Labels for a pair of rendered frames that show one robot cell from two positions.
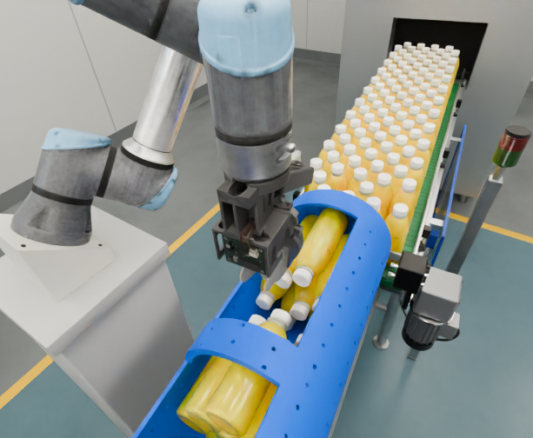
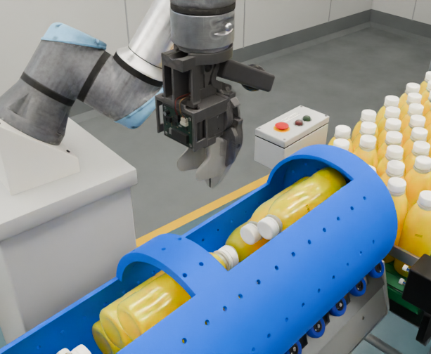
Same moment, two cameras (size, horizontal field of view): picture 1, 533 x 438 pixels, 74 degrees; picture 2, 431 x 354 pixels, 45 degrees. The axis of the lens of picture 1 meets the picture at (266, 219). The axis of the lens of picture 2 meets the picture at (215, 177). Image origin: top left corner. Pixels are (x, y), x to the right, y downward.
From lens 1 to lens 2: 31 cm
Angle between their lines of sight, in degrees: 14
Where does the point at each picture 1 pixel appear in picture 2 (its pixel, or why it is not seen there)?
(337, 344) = (277, 290)
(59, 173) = (49, 64)
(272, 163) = (208, 36)
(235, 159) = (178, 27)
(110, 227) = (84, 143)
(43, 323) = not seen: outside the picture
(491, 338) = not seen: outside the picture
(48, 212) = (29, 100)
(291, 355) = (218, 276)
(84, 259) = (48, 158)
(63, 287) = (20, 180)
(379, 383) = not seen: outside the picture
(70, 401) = not seen: outside the picture
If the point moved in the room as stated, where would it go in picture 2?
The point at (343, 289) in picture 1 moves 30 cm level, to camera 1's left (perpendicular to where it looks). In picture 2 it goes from (304, 240) to (131, 212)
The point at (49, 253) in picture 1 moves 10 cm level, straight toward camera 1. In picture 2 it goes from (19, 138) to (28, 163)
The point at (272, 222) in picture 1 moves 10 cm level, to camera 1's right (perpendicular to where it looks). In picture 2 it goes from (209, 100) to (291, 109)
